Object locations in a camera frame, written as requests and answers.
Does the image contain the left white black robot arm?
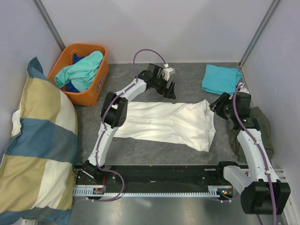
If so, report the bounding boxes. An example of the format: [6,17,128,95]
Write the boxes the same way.
[76,63,176,185]

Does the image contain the olive green t shirt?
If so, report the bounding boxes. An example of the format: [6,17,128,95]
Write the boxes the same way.
[226,106,274,164]

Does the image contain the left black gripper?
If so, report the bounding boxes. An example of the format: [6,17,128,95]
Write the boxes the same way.
[153,75,176,100]

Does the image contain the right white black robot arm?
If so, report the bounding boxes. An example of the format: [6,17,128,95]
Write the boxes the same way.
[209,91,291,215]

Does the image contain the white t shirt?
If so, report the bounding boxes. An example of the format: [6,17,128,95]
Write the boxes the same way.
[114,100,216,152]

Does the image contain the orange plastic basket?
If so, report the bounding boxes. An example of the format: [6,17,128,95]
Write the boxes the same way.
[48,43,109,106]

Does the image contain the left aluminium corner post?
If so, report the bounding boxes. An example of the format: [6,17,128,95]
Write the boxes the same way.
[32,0,66,51]

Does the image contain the blue beige checkered pillow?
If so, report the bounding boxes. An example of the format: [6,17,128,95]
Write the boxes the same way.
[0,58,78,225]

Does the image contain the aluminium extrusion rails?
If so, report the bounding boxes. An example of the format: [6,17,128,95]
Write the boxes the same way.
[274,169,291,215]

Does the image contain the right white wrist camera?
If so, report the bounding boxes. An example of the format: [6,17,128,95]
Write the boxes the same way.
[237,82,249,94]

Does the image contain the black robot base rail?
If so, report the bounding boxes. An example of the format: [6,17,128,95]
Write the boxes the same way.
[75,165,244,194]

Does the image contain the right aluminium corner post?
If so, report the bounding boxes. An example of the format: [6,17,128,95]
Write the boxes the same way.
[239,0,281,69]

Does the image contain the white slotted cable duct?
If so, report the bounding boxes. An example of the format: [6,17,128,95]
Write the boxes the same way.
[73,185,238,199]

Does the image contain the mint green t shirt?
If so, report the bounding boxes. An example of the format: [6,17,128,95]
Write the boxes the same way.
[54,51,104,92]

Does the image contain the dark blue t shirt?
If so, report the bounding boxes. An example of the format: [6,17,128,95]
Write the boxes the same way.
[73,53,85,64]

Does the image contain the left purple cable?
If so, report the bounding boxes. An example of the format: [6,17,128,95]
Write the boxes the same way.
[95,48,167,202]

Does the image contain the aluminium corner post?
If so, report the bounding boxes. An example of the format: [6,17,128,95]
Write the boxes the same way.
[32,0,66,51]
[239,0,281,69]

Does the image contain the folded turquoise t shirt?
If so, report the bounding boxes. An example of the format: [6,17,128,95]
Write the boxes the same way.
[202,65,242,95]

